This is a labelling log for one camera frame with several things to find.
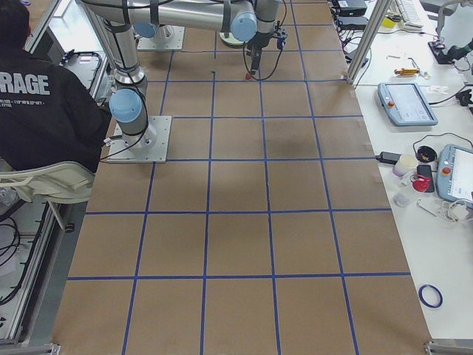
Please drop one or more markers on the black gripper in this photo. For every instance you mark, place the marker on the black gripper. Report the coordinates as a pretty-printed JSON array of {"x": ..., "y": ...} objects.
[{"x": 257, "y": 45}]

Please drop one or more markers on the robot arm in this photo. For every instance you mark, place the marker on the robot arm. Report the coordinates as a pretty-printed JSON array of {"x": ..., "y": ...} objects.
[
  {"x": 128, "y": 103},
  {"x": 251, "y": 22}
]

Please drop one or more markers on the light green plate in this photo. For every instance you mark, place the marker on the light green plate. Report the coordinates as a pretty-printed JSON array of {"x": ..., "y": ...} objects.
[{"x": 229, "y": 40}]

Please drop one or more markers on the teach pendant far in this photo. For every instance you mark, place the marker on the teach pendant far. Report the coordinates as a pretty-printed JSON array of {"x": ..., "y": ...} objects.
[{"x": 405, "y": 104}]

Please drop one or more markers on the teach pendant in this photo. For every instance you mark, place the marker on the teach pendant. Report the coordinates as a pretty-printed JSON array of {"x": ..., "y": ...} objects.
[
  {"x": 405, "y": 104},
  {"x": 454, "y": 177}
]

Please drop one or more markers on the white cup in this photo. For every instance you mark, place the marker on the white cup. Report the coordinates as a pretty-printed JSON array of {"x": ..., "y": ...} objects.
[{"x": 405, "y": 163}]

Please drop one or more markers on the person in black hoodie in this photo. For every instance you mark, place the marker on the person in black hoodie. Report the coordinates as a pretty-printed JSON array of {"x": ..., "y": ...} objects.
[{"x": 47, "y": 115}]

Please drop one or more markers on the teach pendant near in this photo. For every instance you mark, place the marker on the teach pendant near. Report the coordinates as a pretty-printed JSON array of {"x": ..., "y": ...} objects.
[{"x": 454, "y": 177}]

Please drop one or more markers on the blue tape roll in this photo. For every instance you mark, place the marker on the blue tape roll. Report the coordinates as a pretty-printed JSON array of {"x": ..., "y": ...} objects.
[{"x": 430, "y": 296}]

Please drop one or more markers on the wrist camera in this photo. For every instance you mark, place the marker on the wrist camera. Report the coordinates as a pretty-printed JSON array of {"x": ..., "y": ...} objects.
[{"x": 280, "y": 34}]

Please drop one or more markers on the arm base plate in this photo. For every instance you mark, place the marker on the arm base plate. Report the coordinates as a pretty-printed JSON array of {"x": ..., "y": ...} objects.
[
  {"x": 149, "y": 148},
  {"x": 161, "y": 38}
]

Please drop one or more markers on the aluminium frame post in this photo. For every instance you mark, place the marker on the aluminium frame post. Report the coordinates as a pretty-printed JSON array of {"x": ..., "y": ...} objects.
[{"x": 376, "y": 17}]

